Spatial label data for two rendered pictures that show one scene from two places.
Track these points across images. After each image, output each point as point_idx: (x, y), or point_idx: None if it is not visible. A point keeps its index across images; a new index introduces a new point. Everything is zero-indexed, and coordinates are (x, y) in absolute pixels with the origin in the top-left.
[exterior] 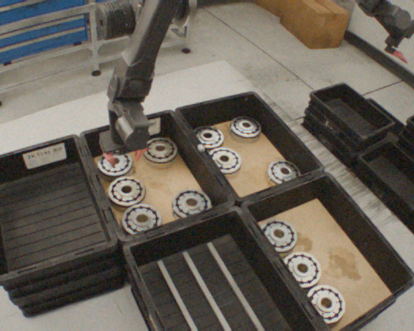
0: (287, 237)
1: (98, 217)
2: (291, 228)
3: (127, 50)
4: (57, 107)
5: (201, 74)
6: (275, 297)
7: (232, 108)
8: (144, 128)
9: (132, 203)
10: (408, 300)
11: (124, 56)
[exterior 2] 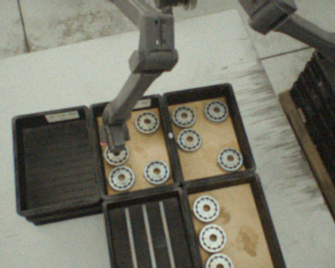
0: (210, 212)
1: None
2: (217, 205)
3: (113, 102)
4: (80, 45)
5: (209, 26)
6: (189, 252)
7: (210, 93)
8: (121, 147)
9: (118, 164)
10: None
11: (111, 105)
